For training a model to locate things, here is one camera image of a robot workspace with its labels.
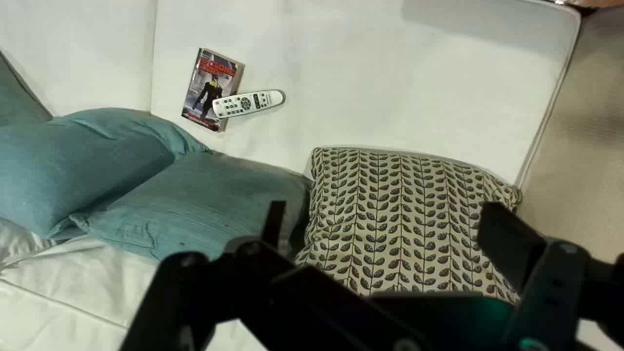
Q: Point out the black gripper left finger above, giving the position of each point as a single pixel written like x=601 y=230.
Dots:
x=188 y=292

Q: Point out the white remote control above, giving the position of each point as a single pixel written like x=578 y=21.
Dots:
x=250 y=101

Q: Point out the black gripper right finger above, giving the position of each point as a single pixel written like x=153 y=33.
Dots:
x=559 y=292

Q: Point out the teal pillow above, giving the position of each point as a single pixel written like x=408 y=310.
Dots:
x=196 y=201
x=79 y=162
x=16 y=97

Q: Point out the white couch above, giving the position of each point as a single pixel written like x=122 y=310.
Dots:
x=391 y=78

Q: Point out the DVD case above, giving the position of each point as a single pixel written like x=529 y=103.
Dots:
x=202 y=70

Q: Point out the beige black leaf-pattern pillow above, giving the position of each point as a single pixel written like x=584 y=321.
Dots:
x=403 y=220

